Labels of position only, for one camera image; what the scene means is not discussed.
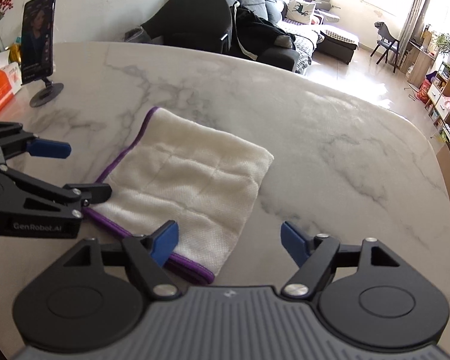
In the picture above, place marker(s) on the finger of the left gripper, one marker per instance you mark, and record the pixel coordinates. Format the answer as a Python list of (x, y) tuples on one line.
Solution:
[(91, 194), (48, 149)]

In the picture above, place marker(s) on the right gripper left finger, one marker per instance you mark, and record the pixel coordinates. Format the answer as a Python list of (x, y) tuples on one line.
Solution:
[(144, 260)]

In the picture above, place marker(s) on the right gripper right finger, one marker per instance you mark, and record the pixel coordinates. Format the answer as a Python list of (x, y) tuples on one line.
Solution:
[(313, 256)]

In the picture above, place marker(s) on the white towel purple trim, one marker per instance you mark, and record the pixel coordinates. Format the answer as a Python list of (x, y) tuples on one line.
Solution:
[(204, 179)]

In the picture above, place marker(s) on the smartphone on stand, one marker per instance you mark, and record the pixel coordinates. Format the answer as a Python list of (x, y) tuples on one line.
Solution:
[(37, 40)]

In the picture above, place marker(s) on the grey ottoman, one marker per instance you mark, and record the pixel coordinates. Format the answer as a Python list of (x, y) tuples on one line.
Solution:
[(337, 43)]

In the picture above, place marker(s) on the wooden shelf unit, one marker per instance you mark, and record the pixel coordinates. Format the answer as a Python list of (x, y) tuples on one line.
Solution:
[(438, 104)]

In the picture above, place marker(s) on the black jacket on sofa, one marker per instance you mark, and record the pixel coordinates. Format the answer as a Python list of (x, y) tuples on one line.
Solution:
[(255, 35)]

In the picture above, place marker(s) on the wooden desk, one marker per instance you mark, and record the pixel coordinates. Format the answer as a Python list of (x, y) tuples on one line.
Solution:
[(416, 64)]

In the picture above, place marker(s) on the dark wooden chair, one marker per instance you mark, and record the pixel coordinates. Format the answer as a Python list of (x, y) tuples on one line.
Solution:
[(388, 42)]

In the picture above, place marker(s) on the dark grey sofa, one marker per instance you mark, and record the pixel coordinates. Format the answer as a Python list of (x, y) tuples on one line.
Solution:
[(206, 25)]

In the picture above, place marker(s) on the grey curtain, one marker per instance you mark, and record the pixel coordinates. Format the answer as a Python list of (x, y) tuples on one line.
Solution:
[(410, 24)]

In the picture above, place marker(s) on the horse print cushion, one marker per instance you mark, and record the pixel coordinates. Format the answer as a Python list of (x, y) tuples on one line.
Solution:
[(300, 11)]

